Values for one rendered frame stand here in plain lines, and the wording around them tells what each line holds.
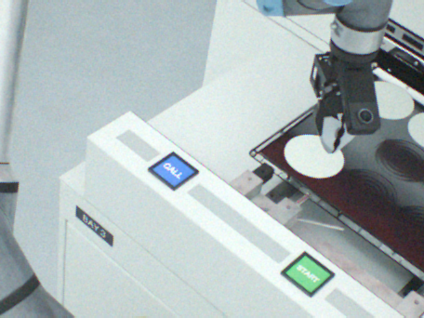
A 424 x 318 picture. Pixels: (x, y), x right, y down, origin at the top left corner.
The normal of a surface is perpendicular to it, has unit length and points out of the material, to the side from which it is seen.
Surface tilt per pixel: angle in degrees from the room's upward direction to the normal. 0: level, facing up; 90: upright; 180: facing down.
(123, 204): 90
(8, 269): 43
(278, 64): 0
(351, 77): 27
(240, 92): 0
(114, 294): 90
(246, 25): 90
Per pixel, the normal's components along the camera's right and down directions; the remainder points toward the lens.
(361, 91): 0.18, -0.29
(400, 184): 0.14, -0.69
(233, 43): -0.66, 0.47
